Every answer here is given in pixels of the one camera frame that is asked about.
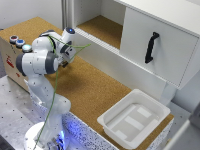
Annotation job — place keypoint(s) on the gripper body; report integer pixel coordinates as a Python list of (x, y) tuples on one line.
[(66, 53)]

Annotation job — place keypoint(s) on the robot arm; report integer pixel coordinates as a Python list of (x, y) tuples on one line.
[(37, 63)]

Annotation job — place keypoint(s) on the green button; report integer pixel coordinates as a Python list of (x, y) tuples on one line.
[(26, 48)]

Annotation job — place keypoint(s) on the white cabinet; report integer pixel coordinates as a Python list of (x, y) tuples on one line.
[(110, 60)]

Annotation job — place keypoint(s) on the blue button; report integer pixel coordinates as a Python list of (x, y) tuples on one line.
[(20, 42)]

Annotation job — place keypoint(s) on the red button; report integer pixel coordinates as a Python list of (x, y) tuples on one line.
[(14, 38)]

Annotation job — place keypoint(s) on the white plastic box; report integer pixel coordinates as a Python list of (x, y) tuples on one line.
[(133, 121)]

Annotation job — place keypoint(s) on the white sliding door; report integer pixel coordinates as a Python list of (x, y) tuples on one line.
[(166, 50)]

